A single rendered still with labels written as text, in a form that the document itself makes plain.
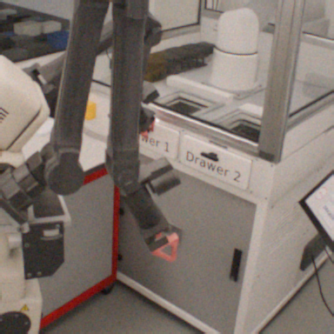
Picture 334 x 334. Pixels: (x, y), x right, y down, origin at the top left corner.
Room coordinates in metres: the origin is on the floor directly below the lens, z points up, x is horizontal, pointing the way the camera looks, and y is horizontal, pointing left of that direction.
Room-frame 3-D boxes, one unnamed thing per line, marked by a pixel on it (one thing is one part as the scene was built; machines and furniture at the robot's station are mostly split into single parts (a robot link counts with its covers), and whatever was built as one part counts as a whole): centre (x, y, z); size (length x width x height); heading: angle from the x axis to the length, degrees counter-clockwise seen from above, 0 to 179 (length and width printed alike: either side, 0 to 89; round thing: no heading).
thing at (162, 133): (1.97, 0.02, 0.87); 0.29 x 0.02 x 0.11; 51
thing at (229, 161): (1.77, -0.22, 0.87); 0.29 x 0.02 x 0.11; 51
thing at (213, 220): (2.31, -0.31, 0.40); 1.03 x 0.95 x 0.80; 51
